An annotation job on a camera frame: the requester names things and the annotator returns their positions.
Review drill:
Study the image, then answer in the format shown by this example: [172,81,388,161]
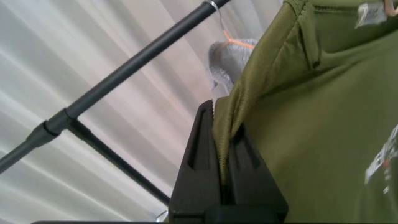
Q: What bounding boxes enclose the white curtain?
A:
[0,0,284,222]

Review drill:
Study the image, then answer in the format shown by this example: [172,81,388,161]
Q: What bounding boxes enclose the black clothes rack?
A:
[0,0,231,206]

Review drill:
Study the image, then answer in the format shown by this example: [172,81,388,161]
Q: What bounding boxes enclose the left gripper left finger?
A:
[169,99,223,222]

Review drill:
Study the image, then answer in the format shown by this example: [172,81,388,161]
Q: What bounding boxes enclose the pale grey trousers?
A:
[207,37,259,97]

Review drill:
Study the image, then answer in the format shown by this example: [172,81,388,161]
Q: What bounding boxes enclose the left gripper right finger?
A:
[223,123,289,222]

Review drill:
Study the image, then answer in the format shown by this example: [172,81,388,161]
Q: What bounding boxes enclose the green garment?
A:
[212,0,398,223]

